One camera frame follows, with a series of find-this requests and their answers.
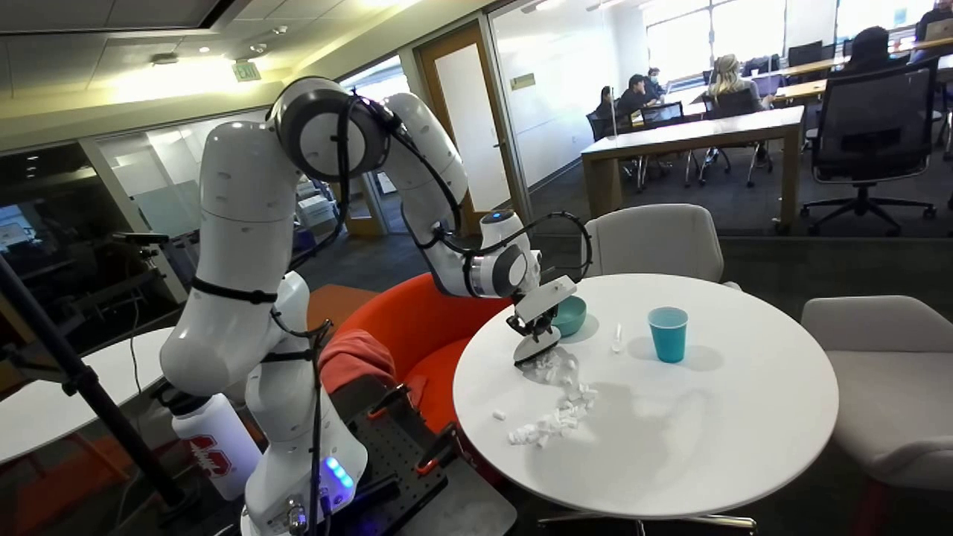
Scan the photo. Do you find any blue lit computer monitor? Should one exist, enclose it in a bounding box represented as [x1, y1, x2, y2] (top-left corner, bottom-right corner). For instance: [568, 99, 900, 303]
[0, 202, 42, 257]

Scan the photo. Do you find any salmon pink cloth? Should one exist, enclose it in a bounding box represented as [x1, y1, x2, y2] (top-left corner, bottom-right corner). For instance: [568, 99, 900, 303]
[315, 328, 401, 397]

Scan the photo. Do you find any blue plastic cup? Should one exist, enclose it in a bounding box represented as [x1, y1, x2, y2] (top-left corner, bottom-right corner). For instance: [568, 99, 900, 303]
[645, 303, 690, 366]

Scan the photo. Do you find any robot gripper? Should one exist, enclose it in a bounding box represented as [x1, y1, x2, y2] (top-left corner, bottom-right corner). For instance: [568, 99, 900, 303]
[513, 275, 581, 340]

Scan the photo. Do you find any black mesh office chair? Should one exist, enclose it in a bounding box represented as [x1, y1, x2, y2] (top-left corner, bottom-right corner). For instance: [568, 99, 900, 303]
[802, 57, 941, 238]

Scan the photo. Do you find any ceiling hung sign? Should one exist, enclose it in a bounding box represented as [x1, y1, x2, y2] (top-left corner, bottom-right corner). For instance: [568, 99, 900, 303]
[228, 57, 264, 86]

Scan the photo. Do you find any teal bowl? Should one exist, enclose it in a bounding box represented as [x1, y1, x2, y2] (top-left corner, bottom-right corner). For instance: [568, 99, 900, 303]
[550, 293, 590, 340]

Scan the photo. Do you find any large orange tub armchair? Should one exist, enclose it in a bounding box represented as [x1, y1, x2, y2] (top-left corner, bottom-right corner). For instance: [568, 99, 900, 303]
[306, 270, 516, 440]

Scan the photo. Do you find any light grey upholstered chair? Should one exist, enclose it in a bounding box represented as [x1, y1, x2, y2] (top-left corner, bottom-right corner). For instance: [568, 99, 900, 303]
[577, 199, 742, 293]
[797, 293, 953, 494]

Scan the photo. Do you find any black swivel chair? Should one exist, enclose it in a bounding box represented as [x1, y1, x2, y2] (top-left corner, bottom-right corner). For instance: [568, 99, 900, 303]
[690, 86, 779, 190]

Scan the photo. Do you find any wood framed glass door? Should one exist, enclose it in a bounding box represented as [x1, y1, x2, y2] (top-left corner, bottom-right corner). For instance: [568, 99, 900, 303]
[410, 19, 529, 242]

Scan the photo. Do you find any small white round table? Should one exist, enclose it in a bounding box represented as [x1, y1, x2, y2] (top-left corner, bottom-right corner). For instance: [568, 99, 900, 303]
[0, 330, 182, 470]

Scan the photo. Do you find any white bottle with red print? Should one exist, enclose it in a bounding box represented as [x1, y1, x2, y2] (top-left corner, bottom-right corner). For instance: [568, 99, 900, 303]
[169, 391, 267, 506]

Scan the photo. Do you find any seated person in dark top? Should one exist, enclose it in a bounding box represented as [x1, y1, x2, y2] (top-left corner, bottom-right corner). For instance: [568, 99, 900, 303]
[843, 25, 900, 74]
[586, 83, 620, 142]

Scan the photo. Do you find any dark haired seated person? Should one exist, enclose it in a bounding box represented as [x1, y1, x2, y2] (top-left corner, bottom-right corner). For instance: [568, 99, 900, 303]
[639, 66, 669, 105]
[614, 71, 654, 126]

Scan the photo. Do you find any blonde seated person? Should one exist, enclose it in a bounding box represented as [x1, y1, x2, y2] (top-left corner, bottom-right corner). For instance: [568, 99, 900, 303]
[697, 50, 760, 114]

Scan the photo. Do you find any black tripod pole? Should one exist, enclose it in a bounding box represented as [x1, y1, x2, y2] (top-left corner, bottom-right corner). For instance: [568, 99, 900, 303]
[0, 251, 190, 516]

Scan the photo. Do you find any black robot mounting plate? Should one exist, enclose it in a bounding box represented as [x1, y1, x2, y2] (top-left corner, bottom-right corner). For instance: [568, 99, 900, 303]
[234, 372, 522, 536]

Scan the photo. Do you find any pile of white foam pieces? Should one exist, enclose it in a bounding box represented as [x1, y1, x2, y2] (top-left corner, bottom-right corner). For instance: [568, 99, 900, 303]
[504, 345, 602, 449]

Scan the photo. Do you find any orange handled black clamp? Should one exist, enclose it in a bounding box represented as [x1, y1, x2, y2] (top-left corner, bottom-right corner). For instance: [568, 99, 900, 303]
[407, 425, 468, 483]
[362, 382, 417, 425]

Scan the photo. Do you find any long wooden table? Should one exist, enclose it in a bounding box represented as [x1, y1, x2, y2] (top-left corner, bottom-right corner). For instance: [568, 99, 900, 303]
[577, 102, 806, 238]

